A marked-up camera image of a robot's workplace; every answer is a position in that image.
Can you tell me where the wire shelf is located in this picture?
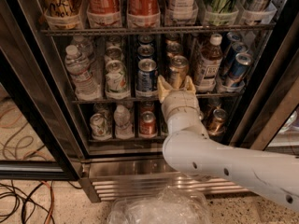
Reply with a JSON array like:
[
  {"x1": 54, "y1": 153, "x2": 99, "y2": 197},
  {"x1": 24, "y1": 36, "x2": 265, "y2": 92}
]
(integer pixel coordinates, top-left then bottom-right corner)
[
  {"x1": 41, "y1": 23, "x2": 275, "y2": 36},
  {"x1": 72, "y1": 91, "x2": 243, "y2": 104}
]

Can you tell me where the yellow LaCroix can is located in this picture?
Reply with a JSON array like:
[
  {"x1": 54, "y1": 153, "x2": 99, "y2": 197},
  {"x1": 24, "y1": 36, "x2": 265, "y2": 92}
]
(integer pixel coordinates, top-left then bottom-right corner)
[{"x1": 45, "y1": 0, "x2": 78, "y2": 18}]

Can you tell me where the white green can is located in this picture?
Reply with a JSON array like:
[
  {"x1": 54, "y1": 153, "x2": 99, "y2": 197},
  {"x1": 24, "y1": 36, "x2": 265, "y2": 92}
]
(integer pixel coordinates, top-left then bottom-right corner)
[
  {"x1": 106, "y1": 61, "x2": 128, "y2": 94},
  {"x1": 90, "y1": 113, "x2": 111, "y2": 140},
  {"x1": 106, "y1": 35, "x2": 122, "y2": 48},
  {"x1": 104, "y1": 47, "x2": 124, "y2": 63}
]

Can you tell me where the red cola can bottom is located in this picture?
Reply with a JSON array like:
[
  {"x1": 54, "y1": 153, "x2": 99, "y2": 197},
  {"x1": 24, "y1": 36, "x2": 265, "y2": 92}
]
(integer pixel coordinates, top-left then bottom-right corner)
[{"x1": 139, "y1": 111, "x2": 157, "y2": 135}]

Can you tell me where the clear water bottle back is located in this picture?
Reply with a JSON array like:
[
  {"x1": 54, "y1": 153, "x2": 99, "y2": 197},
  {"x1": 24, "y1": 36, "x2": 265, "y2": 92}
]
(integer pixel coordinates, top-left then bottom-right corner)
[{"x1": 71, "y1": 35, "x2": 94, "y2": 60}]

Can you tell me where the white green can front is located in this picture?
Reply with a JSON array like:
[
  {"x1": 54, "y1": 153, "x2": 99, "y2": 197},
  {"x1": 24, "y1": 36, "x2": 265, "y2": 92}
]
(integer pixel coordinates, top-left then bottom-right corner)
[{"x1": 106, "y1": 61, "x2": 128, "y2": 94}]

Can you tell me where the top wire shelf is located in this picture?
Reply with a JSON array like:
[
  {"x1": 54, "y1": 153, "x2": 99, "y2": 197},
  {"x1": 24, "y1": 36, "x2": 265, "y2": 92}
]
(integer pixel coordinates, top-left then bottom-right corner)
[{"x1": 41, "y1": 23, "x2": 275, "y2": 36}]

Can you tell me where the iced tea bottle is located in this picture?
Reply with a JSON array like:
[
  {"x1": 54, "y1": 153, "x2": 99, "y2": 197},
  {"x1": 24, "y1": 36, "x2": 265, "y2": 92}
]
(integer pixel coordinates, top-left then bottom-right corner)
[{"x1": 193, "y1": 34, "x2": 222, "y2": 92}]

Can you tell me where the white green can bottom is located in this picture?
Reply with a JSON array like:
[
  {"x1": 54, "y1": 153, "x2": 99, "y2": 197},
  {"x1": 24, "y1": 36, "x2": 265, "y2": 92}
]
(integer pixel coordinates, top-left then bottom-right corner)
[{"x1": 90, "y1": 113, "x2": 111, "y2": 140}]

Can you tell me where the blue energy can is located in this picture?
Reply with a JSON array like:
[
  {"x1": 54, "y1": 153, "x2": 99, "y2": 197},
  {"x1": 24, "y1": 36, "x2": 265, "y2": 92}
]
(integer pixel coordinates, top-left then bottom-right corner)
[
  {"x1": 221, "y1": 42, "x2": 249, "y2": 77},
  {"x1": 225, "y1": 32, "x2": 242, "y2": 47},
  {"x1": 224, "y1": 52, "x2": 253, "y2": 87}
]

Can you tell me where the orange soda can front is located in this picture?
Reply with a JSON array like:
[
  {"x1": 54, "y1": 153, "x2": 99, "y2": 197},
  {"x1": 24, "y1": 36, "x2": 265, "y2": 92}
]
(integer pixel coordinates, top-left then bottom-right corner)
[{"x1": 168, "y1": 55, "x2": 189, "y2": 89}]

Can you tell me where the clear plastic bag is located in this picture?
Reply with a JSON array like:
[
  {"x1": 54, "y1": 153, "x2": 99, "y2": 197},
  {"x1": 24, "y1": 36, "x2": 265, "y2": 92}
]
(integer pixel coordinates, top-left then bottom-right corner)
[{"x1": 107, "y1": 187, "x2": 212, "y2": 224}]

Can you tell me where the clear water bottle front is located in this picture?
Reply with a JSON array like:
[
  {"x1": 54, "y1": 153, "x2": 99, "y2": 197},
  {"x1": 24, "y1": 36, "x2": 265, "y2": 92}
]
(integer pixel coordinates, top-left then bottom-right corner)
[{"x1": 64, "y1": 45, "x2": 99, "y2": 101}]

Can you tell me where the fridge glass door right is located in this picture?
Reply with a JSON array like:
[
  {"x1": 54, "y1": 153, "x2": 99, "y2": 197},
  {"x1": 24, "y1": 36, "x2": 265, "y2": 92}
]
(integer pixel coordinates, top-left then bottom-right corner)
[{"x1": 230, "y1": 19, "x2": 299, "y2": 150}]

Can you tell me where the fridge glass door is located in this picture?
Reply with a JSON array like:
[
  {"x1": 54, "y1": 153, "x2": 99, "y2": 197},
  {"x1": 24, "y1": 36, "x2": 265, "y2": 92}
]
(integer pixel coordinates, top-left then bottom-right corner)
[
  {"x1": 230, "y1": 19, "x2": 299, "y2": 150},
  {"x1": 0, "y1": 0, "x2": 84, "y2": 180}
]

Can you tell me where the blue pepsi can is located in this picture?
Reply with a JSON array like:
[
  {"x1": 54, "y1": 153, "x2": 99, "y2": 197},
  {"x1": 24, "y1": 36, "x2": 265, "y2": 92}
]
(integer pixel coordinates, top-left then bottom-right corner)
[
  {"x1": 137, "y1": 45, "x2": 155, "y2": 60},
  {"x1": 136, "y1": 59, "x2": 158, "y2": 92},
  {"x1": 137, "y1": 35, "x2": 154, "y2": 46}
]

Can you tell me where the clear water bottle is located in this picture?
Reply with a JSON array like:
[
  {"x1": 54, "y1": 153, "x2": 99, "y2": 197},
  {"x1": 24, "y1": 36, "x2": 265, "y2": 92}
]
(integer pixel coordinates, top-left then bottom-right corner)
[
  {"x1": 71, "y1": 35, "x2": 94, "y2": 60},
  {"x1": 64, "y1": 45, "x2": 99, "y2": 101}
]

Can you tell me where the copper can bottom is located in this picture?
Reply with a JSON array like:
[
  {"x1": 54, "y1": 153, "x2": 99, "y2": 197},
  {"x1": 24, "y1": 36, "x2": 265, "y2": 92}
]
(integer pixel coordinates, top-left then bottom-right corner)
[{"x1": 206, "y1": 108, "x2": 227, "y2": 135}]

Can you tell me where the black cable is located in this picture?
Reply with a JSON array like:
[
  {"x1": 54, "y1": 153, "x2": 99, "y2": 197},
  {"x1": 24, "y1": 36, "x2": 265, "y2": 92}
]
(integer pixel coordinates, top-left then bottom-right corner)
[{"x1": 0, "y1": 179, "x2": 55, "y2": 224}]

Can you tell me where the middle wire shelf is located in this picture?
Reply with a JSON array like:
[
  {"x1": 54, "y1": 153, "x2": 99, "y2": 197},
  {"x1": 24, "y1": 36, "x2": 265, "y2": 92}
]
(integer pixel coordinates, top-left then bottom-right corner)
[{"x1": 72, "y1": 91, "x2": 243, "y2": 104}]

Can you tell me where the blue energy can front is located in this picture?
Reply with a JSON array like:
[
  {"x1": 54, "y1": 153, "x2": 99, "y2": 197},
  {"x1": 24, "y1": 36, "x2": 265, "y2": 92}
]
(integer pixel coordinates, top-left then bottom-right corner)
[{"x1": 224, "y1": 52, "x2": 253, "y2": 87}]

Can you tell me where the fridge glass door left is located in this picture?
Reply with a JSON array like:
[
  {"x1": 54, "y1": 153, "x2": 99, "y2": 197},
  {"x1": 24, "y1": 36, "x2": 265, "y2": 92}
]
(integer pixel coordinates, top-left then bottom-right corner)
[{"x1": 0, "y1": 0, "x2": 84, "y2": 180}]

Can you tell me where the orange cable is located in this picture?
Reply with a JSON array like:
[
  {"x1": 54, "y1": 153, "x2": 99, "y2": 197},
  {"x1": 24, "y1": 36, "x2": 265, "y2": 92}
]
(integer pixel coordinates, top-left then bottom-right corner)
[{"x1": 40, "y1": 180, "x2": 56, "y2": 224}]

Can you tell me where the small water bottle bottom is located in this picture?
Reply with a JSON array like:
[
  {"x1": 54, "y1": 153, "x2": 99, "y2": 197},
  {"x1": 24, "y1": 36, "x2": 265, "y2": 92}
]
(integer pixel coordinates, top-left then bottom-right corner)
[{"x1": 114, "y1": 105, "x2": 134, "y2": 139}]

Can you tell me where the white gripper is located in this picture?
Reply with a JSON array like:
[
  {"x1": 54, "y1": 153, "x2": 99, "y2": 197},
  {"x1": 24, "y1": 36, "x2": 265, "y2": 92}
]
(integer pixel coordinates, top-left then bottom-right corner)
[{"x1": 157, "y1": 75, "x2": 200, "y2": 119}]

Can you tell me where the blue Pepsi can front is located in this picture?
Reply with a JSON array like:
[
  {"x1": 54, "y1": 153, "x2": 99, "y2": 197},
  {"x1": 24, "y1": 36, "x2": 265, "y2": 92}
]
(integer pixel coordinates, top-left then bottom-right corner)
[{"x1": 136, "y1": 59, "x2": 158, "y2": 92}]

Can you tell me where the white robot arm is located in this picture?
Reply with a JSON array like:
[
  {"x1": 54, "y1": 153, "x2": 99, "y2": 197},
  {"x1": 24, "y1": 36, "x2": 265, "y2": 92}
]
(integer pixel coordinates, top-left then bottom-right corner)
[{"x1": 157, "y1": 76, "x2": 299, "y2": 212}]

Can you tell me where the orange soda can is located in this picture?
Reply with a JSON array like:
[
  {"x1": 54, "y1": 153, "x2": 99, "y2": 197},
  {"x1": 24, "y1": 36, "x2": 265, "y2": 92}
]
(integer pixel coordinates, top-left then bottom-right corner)
[
  {"x1": 164, "y1": 34, "x2": 180, "y2": 44},
  {"x1": 166, "y1": 43, "x2": 183, "y2": 59},
  {"x1": 168, "y1": 55, "x2": 189, "y2": 89}
]

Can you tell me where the steel fridge base grille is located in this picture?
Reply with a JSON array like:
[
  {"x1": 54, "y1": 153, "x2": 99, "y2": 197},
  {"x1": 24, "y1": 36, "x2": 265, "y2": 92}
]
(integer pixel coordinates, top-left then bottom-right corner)
[{"x1": 78, "y1": 154, "x2": 248, "y2": 203}]

